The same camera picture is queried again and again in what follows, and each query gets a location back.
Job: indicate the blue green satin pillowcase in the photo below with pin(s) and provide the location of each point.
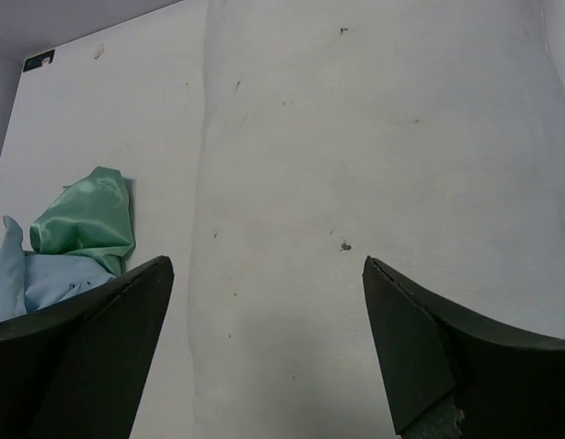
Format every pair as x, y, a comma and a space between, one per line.
77, 244

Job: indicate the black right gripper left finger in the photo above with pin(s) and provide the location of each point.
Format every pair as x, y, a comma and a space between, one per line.
77, 369

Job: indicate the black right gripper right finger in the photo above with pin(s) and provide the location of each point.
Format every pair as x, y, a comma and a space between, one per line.
449, 372

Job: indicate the dark label sticker left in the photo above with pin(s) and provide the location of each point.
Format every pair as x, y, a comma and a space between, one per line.
39, 60

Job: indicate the white pillow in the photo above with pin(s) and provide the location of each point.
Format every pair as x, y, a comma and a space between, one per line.
427, 134

